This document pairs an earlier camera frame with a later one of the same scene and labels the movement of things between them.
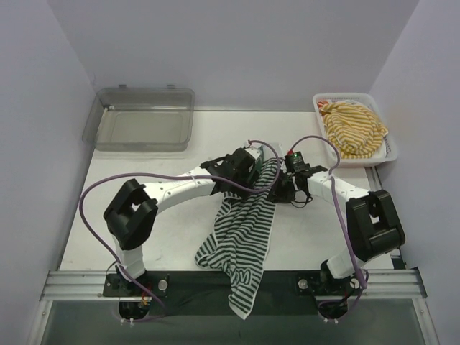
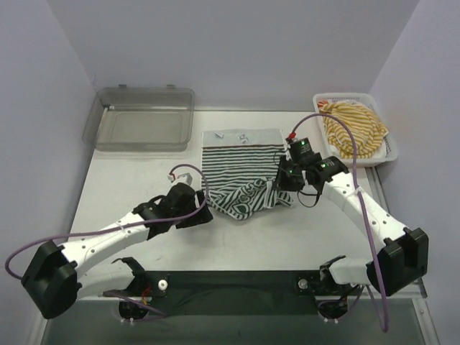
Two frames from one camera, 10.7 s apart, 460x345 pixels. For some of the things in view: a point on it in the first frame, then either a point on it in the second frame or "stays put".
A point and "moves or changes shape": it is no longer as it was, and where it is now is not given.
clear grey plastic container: [140, 119] stays put
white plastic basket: [387, 150] stays put
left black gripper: [249, 169] → [200, 212]
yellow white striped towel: [354, 129] stays put
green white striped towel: [238, 239] moves or changes shape
